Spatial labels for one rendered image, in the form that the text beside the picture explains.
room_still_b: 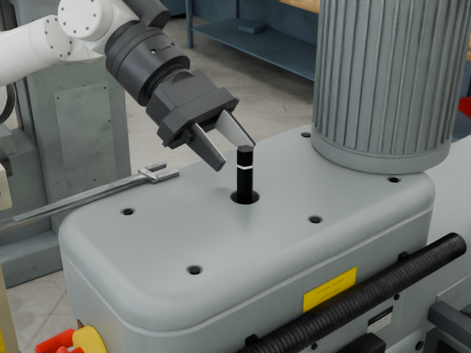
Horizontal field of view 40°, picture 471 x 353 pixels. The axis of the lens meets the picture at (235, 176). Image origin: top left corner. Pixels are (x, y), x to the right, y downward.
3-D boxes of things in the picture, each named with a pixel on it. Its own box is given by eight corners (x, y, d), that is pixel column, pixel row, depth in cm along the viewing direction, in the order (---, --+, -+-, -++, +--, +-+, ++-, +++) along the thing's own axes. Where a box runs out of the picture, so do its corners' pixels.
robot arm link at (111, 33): (98, 82, 80) (43, 22, 82) (142, 89, 90) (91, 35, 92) (153, 10, 76) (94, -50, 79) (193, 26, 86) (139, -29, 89)
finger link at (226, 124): (254, 143, 81) (221, 108, 82) (244, 158, 83) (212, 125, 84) (262, 138, 82) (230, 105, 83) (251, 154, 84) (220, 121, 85)
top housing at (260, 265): (158, 438, 69) (147, 326, 61) (56, 308, 87) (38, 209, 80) (434, 273, 94) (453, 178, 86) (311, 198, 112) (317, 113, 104)
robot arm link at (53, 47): (118, 33, 82) (35, 63, 87) (153, 43, 90) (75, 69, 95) (107, -17, 82) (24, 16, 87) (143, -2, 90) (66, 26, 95)
